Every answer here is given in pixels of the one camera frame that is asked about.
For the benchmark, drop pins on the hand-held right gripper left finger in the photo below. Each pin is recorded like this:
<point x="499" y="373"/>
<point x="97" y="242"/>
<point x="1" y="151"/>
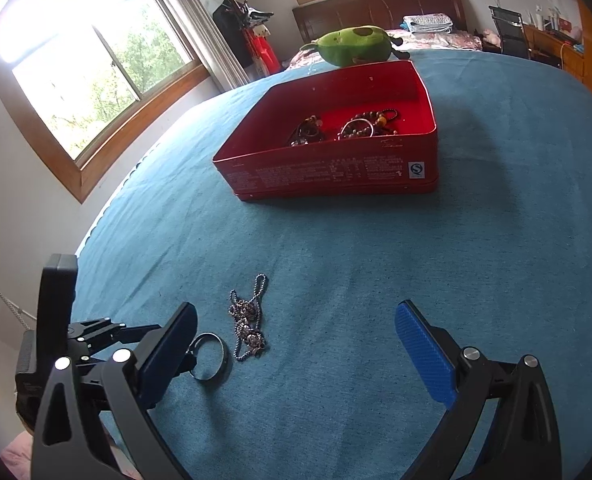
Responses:
<point x="168" y="350"/>

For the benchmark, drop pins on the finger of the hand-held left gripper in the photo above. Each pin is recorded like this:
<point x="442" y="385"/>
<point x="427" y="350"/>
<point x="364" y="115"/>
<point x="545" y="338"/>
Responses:
<point x="100" y="331"/>

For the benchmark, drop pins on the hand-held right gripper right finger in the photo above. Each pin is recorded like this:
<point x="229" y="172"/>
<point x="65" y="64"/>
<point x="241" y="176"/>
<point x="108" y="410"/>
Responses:
<point x="426" y="355"/>

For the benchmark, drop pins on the silver bangle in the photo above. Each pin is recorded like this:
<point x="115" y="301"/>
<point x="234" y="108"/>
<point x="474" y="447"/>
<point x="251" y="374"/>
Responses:
<point x="224" y="357"/>

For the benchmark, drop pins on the red tin box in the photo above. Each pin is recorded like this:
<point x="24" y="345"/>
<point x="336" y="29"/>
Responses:
<point x="326" y="175"/>

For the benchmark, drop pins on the pink cloth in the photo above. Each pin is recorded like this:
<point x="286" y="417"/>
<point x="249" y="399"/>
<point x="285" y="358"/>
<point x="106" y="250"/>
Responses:
<point x="18" y="455"/>

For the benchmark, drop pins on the wooden framed large window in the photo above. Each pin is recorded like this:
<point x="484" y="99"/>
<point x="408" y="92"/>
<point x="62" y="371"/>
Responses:
<point x="90" y="60"/>

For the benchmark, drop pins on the white curtain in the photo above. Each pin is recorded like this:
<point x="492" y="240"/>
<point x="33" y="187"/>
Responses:
<point x="200" y="25"/>

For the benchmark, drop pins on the pink floral bedding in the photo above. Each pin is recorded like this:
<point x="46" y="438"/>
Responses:
<point x="441" y="40"/>

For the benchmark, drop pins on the green avocado plush toy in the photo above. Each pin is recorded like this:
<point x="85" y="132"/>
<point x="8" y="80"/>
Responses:
<point x="356" y="45"/>

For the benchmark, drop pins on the wooden desk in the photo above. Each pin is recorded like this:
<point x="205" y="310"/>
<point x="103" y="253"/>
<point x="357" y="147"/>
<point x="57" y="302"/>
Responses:
<point x="556" y="52"/>

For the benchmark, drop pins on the coat rack with clothes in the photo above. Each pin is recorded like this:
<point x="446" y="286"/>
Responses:
<point x="235" y="25"/>

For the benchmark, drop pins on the folded light blue blanket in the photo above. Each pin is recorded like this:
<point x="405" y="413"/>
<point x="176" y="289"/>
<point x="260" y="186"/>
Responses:
<point x="426" y="24"/>

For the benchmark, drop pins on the black office chair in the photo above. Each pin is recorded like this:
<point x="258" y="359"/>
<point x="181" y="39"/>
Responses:
<point x="511" y="30"/>

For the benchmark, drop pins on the dark wooden headboard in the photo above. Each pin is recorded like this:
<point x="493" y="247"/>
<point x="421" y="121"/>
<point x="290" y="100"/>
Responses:
<point x="376" y="10"/>

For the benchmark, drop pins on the bottles on desk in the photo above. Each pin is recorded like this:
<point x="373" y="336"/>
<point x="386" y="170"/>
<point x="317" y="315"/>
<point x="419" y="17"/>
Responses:
<point x="546" y="17"/>

